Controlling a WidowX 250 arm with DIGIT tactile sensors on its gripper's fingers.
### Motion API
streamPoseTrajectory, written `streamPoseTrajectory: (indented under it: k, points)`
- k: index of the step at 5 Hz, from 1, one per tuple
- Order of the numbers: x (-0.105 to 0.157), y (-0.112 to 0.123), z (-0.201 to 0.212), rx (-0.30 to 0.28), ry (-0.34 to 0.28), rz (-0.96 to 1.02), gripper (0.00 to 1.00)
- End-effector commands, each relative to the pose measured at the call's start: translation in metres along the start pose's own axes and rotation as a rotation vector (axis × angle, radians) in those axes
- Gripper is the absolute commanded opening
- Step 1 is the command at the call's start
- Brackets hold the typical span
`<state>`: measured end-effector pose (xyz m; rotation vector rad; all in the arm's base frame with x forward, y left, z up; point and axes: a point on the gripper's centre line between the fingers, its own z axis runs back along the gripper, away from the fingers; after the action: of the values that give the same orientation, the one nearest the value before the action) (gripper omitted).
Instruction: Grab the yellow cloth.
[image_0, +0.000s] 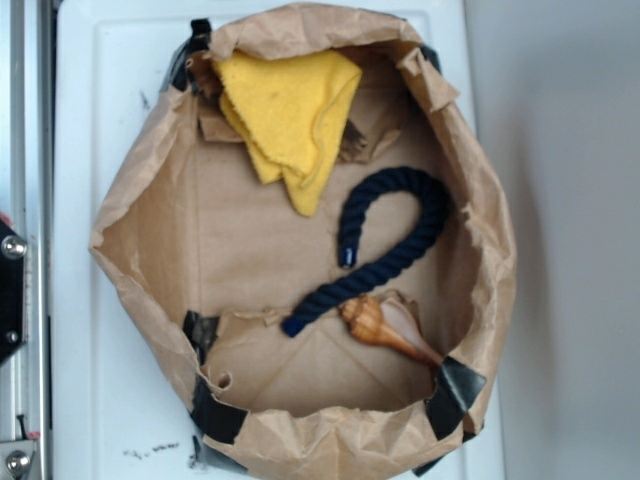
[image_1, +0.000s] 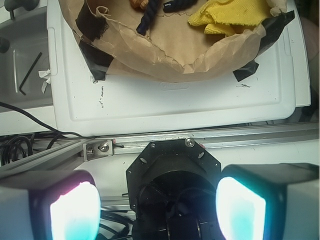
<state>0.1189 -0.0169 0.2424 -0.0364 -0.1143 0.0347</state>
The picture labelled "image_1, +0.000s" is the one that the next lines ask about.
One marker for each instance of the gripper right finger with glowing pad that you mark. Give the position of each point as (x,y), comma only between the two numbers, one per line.
(269,201)

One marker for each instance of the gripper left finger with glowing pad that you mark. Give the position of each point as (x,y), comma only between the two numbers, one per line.
(49,205)

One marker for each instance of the yellow cloth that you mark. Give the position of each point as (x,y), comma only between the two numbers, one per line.
(229,17)

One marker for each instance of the white plastic board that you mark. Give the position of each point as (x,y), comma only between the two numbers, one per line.
(130,105)

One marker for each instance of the black hex key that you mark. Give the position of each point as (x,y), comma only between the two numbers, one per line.
(20,88)

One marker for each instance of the torn white paper scrap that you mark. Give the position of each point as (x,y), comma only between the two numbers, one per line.
(46,76)

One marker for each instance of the grey metal tray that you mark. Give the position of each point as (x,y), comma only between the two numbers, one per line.
(23,34)

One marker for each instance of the brown paper bag basin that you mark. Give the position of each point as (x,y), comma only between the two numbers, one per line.
(159,43)

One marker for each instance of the brown spiral seashell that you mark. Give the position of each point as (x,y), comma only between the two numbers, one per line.
(142,4)

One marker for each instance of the aluminium frame rail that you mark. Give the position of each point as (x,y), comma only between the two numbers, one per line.
(273,143)

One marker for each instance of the silver corner bracket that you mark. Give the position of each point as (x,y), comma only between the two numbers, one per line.
(97,149)

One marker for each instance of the black octagonal mount plate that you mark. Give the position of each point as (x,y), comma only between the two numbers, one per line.
(172,188)

